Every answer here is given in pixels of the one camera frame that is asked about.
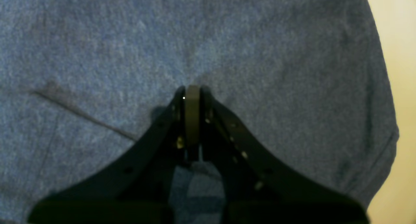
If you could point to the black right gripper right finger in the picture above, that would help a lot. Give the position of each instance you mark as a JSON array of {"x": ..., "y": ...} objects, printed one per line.
[{"x": 259, "y": 188}]

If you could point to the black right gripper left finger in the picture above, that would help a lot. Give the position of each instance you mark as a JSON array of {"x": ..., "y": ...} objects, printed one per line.
[{"x": 135, "y": 188}]

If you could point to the dark blue t-shirt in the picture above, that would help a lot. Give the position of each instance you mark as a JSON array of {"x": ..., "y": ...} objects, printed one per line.
[{"x": 81, "y": 80}]

